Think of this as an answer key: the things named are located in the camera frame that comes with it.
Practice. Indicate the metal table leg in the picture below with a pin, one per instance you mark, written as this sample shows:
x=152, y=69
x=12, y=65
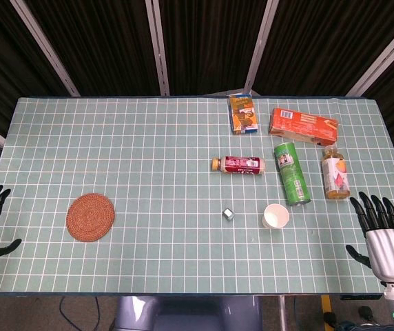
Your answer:
x=286, y=313

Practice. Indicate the red label coffee bottle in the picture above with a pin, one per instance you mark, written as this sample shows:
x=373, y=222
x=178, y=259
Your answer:
x=241, y=165

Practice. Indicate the small metal cube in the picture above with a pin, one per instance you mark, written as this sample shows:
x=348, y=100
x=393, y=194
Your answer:
x=229, y=214

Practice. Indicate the blue and orange snack box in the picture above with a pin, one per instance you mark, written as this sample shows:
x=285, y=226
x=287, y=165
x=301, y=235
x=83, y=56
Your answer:
x=243, y=114

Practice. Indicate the blue-grey robot torso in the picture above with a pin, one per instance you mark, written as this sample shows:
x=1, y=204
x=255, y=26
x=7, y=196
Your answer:
x=186, y=313

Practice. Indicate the green grid tablecloth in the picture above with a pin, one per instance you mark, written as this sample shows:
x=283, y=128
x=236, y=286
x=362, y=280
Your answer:
x=148, y=172

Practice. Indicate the long orange carton box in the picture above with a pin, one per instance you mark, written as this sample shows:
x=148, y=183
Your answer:
x=303, y=126

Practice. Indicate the round woven rattan coaster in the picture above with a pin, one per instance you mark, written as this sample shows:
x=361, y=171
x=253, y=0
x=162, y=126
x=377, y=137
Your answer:
x=90, y=217

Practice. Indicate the yellow juice bottle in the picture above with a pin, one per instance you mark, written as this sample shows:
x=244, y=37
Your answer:
x=335, y=174

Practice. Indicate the black and silver right hand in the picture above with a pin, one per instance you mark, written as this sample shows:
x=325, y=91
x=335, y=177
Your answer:
x=390, y=251

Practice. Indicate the white paper cup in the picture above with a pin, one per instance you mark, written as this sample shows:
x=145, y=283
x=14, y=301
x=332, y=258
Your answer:
x=275, y=216

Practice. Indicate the green chips can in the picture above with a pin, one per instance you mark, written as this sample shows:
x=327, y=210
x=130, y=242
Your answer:
x=291, y=174

